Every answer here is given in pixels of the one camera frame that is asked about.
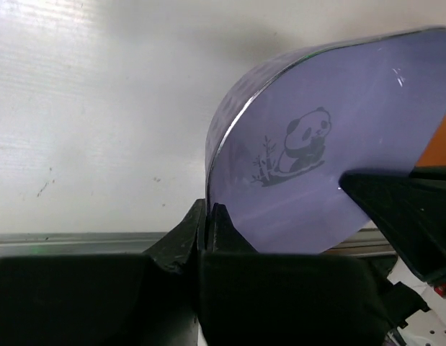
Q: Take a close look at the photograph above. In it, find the orange plastic bin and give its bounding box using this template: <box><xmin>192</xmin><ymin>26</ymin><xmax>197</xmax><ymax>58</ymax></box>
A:
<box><xmin>415</xmin><ymin>115</ymin><xmax>446</xmax><ymax>168</ymax></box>

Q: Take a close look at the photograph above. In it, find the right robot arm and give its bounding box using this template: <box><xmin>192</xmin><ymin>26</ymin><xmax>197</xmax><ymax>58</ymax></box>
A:
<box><xmin>339</xmin><ymin>169</ymin><xmax>446</xmax><ymax>345</ymax></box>

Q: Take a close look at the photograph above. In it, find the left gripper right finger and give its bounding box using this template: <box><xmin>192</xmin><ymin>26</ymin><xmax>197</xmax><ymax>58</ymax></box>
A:
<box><xmin>199</xmin><ymin>204</ymin><xmax>429</xmax><ymax>345</ymax></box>

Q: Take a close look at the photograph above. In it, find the purple plate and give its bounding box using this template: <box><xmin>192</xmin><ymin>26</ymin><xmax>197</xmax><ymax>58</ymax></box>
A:
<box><xmin>205</xmin><ymin>27</ymin><xmax>446</xmax><ymax>254</ymax></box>

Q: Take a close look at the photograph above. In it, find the aluminium rail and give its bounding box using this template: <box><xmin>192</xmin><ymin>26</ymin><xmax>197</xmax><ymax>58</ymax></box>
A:
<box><xmin>0</xmin><ymin>229</ymin><xmax>396</xmax><ymax>257</ymax></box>

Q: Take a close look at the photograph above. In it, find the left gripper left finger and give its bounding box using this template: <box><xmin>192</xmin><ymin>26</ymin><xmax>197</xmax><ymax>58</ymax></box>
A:
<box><xmin>0</xmin><ymin>200</ymin><xmax>205</xmax><ymax>345</ymax></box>

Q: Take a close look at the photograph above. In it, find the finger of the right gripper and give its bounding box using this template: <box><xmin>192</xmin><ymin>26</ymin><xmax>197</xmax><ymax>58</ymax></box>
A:
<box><xmin>339</xmin><ymin>169</ymin><xmax>446</xmax><ymax>285</ymax></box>

